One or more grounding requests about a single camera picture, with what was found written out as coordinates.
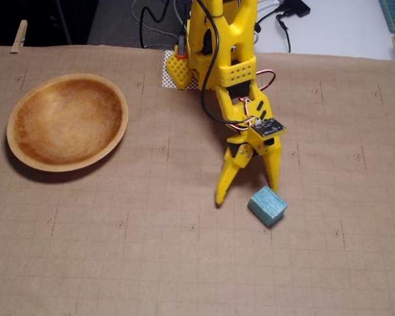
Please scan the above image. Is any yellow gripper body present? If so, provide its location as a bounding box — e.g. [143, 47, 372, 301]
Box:
[226, 130, 282, 155]

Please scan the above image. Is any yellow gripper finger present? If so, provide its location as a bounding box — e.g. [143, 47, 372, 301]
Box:
[215, 143, 254, 207]
[264, 149, 282, 193]

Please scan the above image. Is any blue block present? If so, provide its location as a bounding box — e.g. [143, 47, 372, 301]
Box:
[247, 185, 288, 228]

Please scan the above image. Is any round wooden bowl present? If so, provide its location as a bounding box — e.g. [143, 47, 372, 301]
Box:
[5, 72, 130, 173]

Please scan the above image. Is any brown gridded wrapping paper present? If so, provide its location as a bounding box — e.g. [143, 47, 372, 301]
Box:
[0, 44, 395, 316]

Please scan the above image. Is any white mesh mat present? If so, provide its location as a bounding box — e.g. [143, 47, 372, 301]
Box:
[161, 49, 201, 90]

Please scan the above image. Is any black plug with orange collar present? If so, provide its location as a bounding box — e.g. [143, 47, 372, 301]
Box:
[176, 31, 188, 60]

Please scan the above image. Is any black power adapter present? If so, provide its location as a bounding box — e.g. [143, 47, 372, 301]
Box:
[276, 0, 312, 19]

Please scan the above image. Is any dark metal stand leg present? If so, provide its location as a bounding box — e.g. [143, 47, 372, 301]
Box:
[55, 0, 73, 45]

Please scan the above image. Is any black camera circuit board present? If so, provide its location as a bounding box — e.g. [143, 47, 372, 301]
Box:
[248, 118, 287, 139]

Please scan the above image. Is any red white black servo wire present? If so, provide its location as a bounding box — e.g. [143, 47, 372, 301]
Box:
[255, 70, 277, 92]

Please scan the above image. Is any black camera cable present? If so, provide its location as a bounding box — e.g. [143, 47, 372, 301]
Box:
[196, 0, 251, 126]

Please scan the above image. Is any black adapter cable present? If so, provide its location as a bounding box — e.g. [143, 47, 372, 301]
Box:
[275, 13, 292, 53]

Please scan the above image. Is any black looped cable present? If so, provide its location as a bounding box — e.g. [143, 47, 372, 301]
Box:
[138, 0, 172, 49]

